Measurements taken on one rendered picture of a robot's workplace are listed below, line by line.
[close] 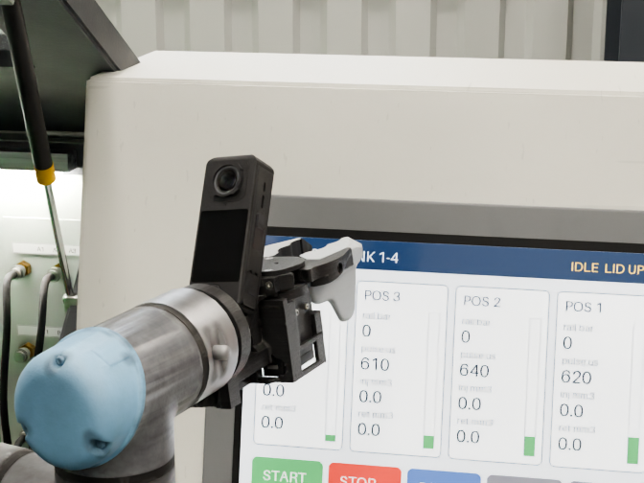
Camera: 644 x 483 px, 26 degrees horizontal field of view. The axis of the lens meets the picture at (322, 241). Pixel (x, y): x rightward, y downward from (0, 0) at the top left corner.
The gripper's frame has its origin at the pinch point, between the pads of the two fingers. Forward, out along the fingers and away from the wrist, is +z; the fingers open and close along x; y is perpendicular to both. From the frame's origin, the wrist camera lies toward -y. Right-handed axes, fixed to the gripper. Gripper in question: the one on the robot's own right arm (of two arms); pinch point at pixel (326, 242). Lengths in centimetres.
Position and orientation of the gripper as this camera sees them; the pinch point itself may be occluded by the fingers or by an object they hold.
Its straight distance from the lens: 111.5
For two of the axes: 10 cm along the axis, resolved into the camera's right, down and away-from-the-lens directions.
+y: 1.2, 9.7, 1.9
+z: 4.6, -2.2, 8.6
